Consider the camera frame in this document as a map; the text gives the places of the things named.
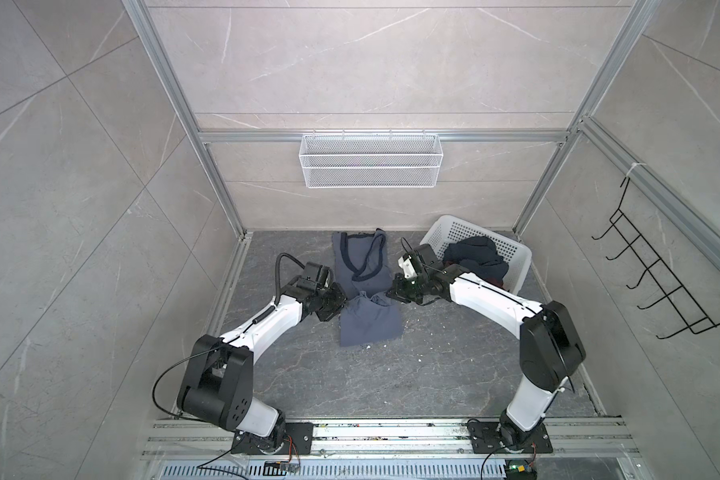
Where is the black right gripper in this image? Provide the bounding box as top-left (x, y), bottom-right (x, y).
top-left (384, 272), bottom-right (429, 303)

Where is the blue-grey tank top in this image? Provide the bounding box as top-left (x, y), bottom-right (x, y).
top-left (332, 229), bottom-right (403, 347)

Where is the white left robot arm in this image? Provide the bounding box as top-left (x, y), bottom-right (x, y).
top-left (176, 282), bottom-right (347, 444)

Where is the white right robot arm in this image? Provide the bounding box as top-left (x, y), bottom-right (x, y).
top-left (387, 272), bottom-right (586, 452)

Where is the dark navy tank top pile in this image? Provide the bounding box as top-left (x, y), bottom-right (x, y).
top-left (443, 236), bottom-right (509, 288)

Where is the white plastic laundry basket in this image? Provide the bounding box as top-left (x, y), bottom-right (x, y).
top-left (421, 215), bottom-right (532, 294)

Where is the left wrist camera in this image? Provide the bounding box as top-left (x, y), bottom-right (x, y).
top-left (297, 262), bottom-right (331, 292)

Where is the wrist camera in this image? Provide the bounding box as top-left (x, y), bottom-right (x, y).
top-left (297, 262), bottom-right (331, 292)
top-left (398, 243), bottom-right (443, 279)

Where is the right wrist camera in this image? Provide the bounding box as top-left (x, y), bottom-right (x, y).
top-left (398, 243), bottom-right (443, 279)

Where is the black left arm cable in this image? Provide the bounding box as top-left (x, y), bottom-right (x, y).
top-left (273, 252), bottom-right (307, 304)

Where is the white wire mesh wall basket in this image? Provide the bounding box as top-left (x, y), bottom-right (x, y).
top-left (299, 133), bottom-right (444, 189)

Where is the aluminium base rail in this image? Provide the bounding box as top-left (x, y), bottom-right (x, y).
top-left (137, 417), bottom-right (640, 460)

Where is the grey slotted cable duct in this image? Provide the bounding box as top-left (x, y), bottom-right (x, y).
top-left (158, 458), bottom-right (508, 479)

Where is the black wire hook rack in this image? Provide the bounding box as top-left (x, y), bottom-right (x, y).
top-left (591, 179), bottom-right (720, 340)

